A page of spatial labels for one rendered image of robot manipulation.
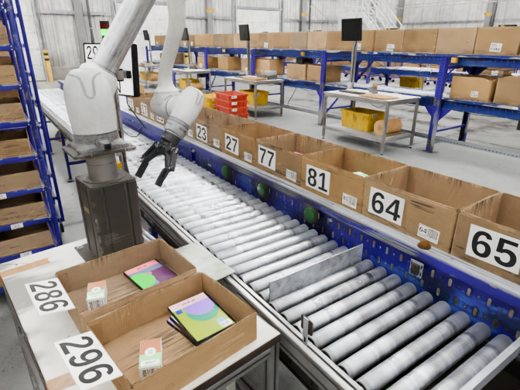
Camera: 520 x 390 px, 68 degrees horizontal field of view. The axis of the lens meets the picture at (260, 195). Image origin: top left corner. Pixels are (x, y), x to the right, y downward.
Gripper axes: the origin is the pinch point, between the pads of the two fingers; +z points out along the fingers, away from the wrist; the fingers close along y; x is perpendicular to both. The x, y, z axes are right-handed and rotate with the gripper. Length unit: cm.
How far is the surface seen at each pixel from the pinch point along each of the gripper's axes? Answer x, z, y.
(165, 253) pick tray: 10.8, 22.8, 17.2
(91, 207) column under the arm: -14.1, 19.2, -2.5
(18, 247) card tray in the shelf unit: 29, 70, -119
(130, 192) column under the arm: -5.1, 8.0, 0.9
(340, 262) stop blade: 46, -4, 68
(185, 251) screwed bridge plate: 23.0, 19.6, 14.1
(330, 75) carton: 475, -361, -287
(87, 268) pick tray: -10.9, 38.1, 8.2
